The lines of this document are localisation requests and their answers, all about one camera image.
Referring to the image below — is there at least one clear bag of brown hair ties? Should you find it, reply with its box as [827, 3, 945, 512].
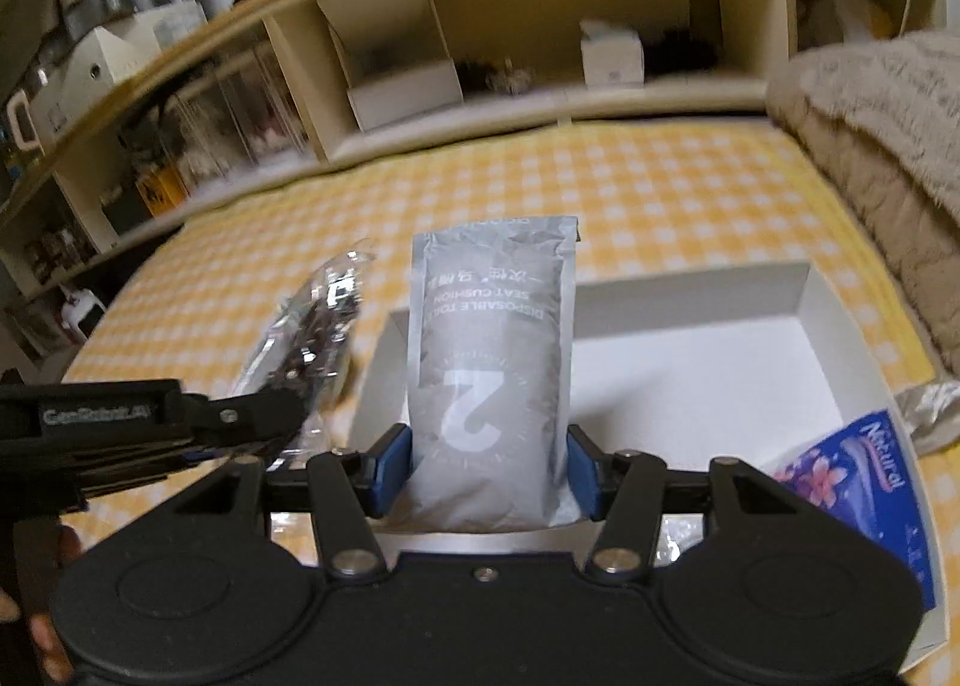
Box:
[232, 239, 377, 478]

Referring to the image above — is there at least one white tissue box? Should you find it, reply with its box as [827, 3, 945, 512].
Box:
[579, 20, 647, 88]

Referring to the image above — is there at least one person's left hand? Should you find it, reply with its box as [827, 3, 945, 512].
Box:
[0, 522, 85, 670]

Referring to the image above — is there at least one white storage box with hole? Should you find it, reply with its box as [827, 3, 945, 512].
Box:
[30, 3, 208, 144]

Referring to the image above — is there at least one silver plastic bag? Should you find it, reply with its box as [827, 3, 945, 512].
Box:
[891, 380, 960, 459]

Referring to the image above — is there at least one white plastic bag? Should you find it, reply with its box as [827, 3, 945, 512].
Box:
[806, 0, 894, 46]

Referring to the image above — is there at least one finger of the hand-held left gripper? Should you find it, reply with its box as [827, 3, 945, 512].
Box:
[79, 442, 267, 503]
[180, 388, 312, 450]

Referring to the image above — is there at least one white shallow cardboard box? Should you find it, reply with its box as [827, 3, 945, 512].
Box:
[349, 262, 951, 678]

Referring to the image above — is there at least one yellow checked bed sheet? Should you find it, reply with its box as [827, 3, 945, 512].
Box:
[64, 119, 960, 686]

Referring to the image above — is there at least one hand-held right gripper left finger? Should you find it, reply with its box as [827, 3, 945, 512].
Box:
[169, 425, 412, 582]

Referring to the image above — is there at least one grey number-print packet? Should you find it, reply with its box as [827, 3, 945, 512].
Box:
[410, 214, 583, 534]

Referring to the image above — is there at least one blue floral tissue packet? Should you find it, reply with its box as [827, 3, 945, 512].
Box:
[772, 410, 940, 613]

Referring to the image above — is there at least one cream electric kettle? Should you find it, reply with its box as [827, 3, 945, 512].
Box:
[4, 89, 46, 154]

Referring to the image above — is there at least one black fuzzy object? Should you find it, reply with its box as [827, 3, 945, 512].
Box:
[643, 29, 722, 76]

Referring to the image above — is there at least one cluster of small figurines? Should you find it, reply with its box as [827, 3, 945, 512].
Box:
[22, 219, 100, 283]

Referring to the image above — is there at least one red-dress doll in clear case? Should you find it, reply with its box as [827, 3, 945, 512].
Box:
[225, 54, 310, 160]

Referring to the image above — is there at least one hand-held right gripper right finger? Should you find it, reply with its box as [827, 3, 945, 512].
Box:
[568, 425, 800, 586]

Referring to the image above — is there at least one cream-dress doll in clear case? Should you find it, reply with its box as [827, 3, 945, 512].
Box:
[169, 82, 242, 189]

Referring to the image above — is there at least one beige fluffy blanket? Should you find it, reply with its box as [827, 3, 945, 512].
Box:
[765, 29, 960, 381]

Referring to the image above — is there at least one yellow small box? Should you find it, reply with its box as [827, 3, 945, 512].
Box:
[135, 164, 189, 219]

